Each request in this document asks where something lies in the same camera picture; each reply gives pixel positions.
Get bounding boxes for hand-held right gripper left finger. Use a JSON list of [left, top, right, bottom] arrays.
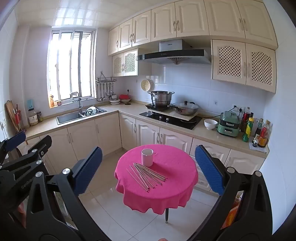
[[25, 146, 103, 241]]

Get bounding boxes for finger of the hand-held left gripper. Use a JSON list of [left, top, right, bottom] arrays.
[[0, 135, 53, 173], [0, 131, 26, 163]]

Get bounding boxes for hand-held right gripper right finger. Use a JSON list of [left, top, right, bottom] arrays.
[[186, 145, 273, 241]]

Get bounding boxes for bundle of wooden chopsticks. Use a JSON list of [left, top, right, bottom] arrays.
[[126, 162, 167, 192]]

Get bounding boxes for white cup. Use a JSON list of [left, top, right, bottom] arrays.
[[141, 148, 154, 167]]

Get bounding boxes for wooden cutting board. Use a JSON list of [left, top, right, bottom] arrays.
[[5, 100, 22, 132]]

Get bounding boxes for large labelled glass jar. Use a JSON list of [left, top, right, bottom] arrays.
[[28, 108, 38, 126]]

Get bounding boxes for pink tablecloth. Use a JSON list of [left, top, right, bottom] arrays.
[[114, 144, 199, 215]]

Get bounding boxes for stainless steel sink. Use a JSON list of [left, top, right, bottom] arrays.
[[57, 107, 107, 126]]

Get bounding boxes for cream base kitchen cabinets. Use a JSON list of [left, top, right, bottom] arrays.
[[25, 102, 270, 193]]

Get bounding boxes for white ceramic bowl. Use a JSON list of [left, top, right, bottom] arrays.
[[204, 119, 218, 130]]

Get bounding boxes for green electric cooker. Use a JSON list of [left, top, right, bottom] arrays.
[[217, 111, 241, 138]]

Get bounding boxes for orange packet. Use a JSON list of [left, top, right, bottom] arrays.
[[225, 192, 243, 229]]

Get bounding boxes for black glass gas hob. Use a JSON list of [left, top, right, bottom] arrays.
[[139, 111, 203, 131]]

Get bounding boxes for metal kitchen faucet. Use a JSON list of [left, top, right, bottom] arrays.
[[70, 92, 84, 114]]

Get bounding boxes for white cloth mat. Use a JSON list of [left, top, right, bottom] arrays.
[[248, 141, 267, 153]]

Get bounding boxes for row of condiment bottles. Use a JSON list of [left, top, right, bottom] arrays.
[[239, 107, 271, 149]]

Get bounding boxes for wok with glass lid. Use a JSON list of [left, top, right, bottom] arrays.
[[169, 101, 199, 116]]

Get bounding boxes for beige slab board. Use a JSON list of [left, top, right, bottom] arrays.
[[151, 109, 198, 121]]

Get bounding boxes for kitchen window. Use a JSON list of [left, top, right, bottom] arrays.
[[47, 27, 97, 108]]

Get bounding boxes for black induction cooker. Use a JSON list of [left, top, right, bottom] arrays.
[[145, 103, 176, 113]]

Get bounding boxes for stainless steel stock pot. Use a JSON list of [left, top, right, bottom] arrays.
[[148, 91, 175, 108]]

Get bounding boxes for round cream steamer tray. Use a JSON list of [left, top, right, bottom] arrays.
[[141, 79, 153, 91]]

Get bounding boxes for small lattice door cabinet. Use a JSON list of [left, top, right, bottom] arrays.
[[112, 49, 139, 77]]

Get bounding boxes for large lattice door cabinet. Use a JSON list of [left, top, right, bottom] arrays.
[[211, 39, 277, 93]]

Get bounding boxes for black steel range hood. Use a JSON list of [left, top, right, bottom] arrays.
[[137, 39, 212, 65]]

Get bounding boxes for red handled kitchen tool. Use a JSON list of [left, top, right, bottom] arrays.
[[14, 104, 22, 130]]

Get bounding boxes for metal wall utensil rack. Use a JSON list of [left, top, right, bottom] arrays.
[[96, 72, 117, 84]]

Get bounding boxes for cream upper wall cabinets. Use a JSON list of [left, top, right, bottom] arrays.
[[107, 0, 278, 56]]

